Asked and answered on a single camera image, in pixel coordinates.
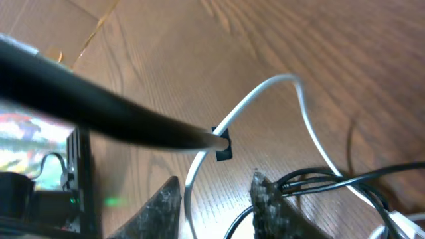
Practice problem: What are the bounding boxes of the white USB cable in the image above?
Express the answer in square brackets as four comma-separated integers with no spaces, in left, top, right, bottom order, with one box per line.
[183,73,425,239]

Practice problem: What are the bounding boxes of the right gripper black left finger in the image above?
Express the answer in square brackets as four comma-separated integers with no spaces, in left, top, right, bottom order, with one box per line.
[108,176,182,239]

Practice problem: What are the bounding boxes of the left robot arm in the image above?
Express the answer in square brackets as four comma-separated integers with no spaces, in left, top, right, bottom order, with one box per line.
[1,128,100,238]

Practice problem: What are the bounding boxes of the cardboard box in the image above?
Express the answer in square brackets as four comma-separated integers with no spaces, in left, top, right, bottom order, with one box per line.
[1,0,118,67]

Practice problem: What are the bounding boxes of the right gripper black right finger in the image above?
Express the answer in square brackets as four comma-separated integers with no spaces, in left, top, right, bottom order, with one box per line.
[250,171,329,239]

